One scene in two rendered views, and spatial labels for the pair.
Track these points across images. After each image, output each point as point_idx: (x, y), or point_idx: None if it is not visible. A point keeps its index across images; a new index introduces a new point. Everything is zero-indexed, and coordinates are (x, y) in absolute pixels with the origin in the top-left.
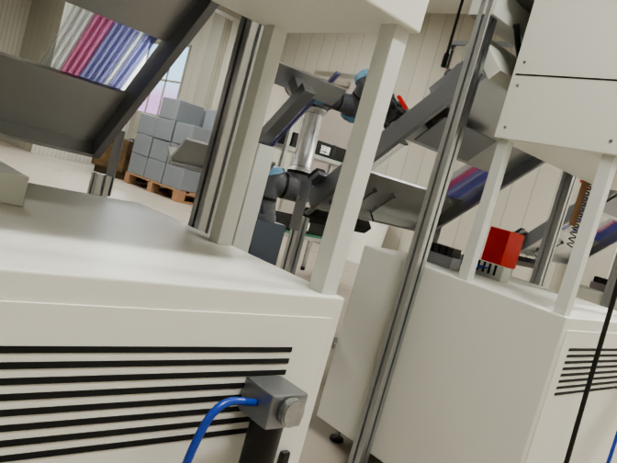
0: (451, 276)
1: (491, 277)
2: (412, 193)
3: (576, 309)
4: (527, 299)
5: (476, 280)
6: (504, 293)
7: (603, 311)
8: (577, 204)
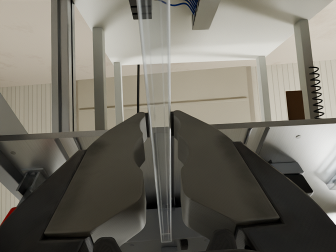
0: (88, 24)
1: (192, 10)
2: None
3: (175, 54)
4: (129, 50)
5: (122, 27)
6: (111, 47)
7: (226, 51)
8: (292, 114)
